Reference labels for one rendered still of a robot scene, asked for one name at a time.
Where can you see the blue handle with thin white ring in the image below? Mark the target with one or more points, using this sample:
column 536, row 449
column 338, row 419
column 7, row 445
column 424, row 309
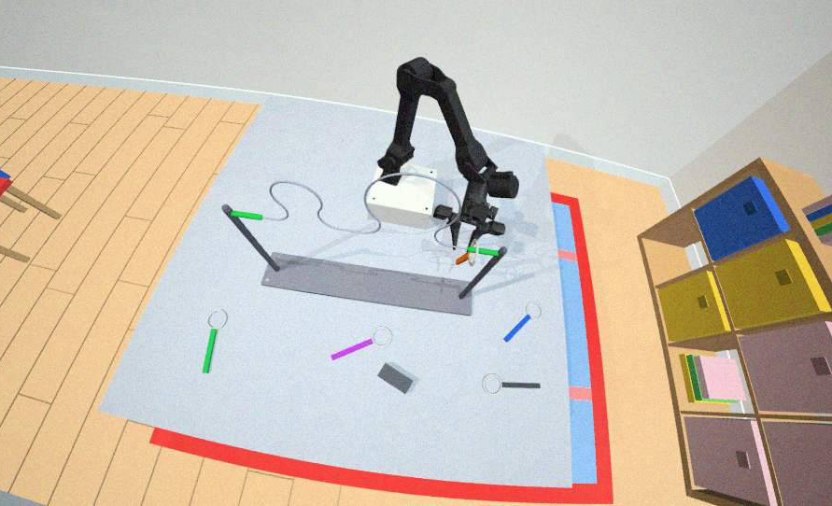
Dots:
column 522, row 323

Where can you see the orange handle with grey ring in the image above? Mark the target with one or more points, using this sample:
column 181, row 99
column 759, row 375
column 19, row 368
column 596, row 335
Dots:
column 468, row 255

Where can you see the green handle with thin grey loop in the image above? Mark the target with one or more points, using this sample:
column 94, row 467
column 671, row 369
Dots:
column 211, row 340

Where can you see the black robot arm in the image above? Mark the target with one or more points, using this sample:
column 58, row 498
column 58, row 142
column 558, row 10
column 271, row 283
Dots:
column 419, row 77

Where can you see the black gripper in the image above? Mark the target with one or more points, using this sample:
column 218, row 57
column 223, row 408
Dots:
column 492, row 227

